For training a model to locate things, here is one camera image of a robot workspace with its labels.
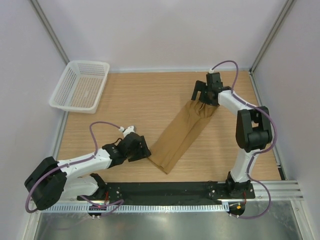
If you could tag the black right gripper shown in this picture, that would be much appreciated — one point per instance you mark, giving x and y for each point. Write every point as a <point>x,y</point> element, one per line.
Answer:
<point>201,86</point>

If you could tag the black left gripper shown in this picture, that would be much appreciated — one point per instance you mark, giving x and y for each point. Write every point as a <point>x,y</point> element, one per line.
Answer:
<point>143,151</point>

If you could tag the tan ribbed tank top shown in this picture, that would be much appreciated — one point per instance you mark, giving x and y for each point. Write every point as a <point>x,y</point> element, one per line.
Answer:
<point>179,135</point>

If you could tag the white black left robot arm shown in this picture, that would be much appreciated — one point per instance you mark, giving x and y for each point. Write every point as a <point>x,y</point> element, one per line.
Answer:
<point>52,180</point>

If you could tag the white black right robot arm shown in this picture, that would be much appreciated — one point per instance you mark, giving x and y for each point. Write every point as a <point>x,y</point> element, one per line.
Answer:
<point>253,128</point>

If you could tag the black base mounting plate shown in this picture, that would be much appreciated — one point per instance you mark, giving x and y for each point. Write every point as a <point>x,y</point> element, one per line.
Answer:
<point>195,193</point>

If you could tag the white perforated plastic basket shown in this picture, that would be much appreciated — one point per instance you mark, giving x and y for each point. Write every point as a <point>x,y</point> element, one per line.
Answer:
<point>80,86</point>

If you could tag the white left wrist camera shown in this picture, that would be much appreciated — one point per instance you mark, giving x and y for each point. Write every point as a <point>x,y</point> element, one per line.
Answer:
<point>128,130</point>

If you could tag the slotted grey cable duct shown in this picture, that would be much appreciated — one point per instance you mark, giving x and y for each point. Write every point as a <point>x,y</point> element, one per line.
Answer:
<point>89,208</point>

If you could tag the aluminium frame rail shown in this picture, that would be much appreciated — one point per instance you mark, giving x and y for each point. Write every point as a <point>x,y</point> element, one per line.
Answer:
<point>279,190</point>

